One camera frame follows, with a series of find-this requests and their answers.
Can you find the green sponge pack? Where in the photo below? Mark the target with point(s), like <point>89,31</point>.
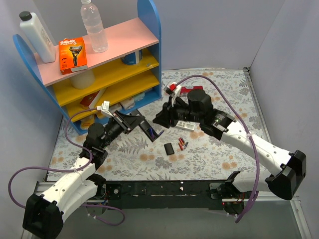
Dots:
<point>138,97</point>

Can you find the white cylindrical container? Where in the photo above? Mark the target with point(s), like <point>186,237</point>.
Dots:
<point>83,80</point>

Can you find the floral table mat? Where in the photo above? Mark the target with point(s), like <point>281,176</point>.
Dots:
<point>134,157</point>

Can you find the clear plastic water bottle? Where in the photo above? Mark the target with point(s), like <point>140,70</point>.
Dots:
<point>94,26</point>

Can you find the white snack packet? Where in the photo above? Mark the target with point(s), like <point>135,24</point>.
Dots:
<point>128,103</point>

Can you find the blue white can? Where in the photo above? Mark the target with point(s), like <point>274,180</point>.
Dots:
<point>132,58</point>

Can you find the red white book box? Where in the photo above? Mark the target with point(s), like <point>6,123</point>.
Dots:
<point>89,101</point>

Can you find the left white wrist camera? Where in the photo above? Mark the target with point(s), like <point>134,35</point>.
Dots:
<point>104,109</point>

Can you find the blue pink yellow shelf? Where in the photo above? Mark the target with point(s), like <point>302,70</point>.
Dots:
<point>120,80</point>

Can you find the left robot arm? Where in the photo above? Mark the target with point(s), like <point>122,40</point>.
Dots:
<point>46,213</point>

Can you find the red toothpaste box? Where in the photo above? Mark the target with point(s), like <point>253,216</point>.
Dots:
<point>185,90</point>

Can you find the yellow snack packet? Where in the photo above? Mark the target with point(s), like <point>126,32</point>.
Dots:
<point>86,122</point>

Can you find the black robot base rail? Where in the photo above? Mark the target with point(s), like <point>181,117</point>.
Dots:
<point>201,194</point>

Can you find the white bottle black cap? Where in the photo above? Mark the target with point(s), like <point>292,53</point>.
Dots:
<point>32,27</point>

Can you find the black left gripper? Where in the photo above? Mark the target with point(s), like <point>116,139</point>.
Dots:
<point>125,123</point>

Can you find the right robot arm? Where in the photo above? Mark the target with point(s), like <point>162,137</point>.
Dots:
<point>284,170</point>

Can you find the white air conditioner remote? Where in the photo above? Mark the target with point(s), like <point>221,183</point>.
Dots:
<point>188,126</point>

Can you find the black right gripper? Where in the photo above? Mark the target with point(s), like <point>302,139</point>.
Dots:
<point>170,115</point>

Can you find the orange razor box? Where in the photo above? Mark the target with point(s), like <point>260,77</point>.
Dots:
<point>72,55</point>

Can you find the black battery cover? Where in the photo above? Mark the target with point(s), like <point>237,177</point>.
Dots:
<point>169,149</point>

